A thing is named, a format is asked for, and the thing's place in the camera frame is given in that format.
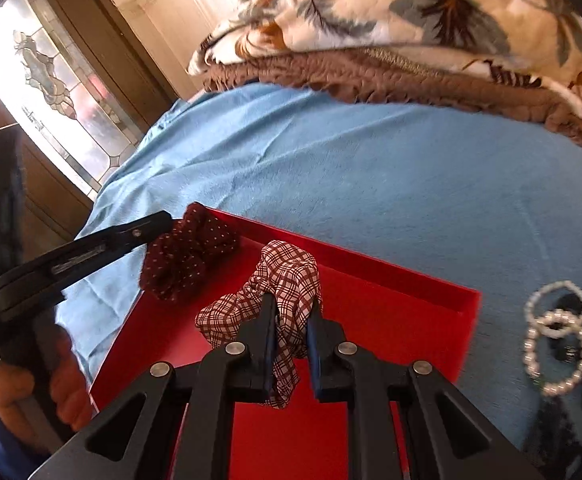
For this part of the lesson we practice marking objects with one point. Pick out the dark red dotted scrunchie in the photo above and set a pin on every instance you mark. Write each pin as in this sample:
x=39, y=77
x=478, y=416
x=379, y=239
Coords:
x=178, y=262

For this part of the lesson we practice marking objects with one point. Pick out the stained glass door panel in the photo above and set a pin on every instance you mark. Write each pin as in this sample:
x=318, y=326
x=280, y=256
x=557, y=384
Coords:
x=56, y=95

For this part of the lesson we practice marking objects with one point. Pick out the floral leaf print blanket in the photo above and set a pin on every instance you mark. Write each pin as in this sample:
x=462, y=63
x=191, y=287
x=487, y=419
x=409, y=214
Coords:
x=521, y=59

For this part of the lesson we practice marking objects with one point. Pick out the red white plaid scrunchie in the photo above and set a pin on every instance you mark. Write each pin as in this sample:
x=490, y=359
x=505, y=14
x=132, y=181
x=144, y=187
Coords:
x=292, y=276

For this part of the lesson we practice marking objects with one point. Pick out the light blue bed sheet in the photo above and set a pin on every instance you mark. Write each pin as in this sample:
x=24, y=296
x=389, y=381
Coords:
x=474, y=199

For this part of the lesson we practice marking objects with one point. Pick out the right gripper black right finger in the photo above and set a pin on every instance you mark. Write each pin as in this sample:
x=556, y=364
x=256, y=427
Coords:
x=405, y=422

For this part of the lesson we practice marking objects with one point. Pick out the person left hand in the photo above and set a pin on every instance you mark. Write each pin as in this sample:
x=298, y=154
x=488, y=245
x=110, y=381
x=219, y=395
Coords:
x=68, y=390

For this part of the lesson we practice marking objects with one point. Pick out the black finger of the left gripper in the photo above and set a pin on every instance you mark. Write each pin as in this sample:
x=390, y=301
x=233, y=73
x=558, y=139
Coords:
x=97, y=250

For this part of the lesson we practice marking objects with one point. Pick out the red jewelry box tray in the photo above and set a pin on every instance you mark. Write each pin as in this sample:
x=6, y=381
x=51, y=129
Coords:
x=400, y=315

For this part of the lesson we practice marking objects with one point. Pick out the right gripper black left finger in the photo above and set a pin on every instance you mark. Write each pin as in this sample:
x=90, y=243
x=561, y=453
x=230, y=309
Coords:
x=175, y=422

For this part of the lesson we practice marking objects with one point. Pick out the black feather hair clip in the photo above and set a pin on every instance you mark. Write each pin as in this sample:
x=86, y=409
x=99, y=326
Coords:
x=551, y=444

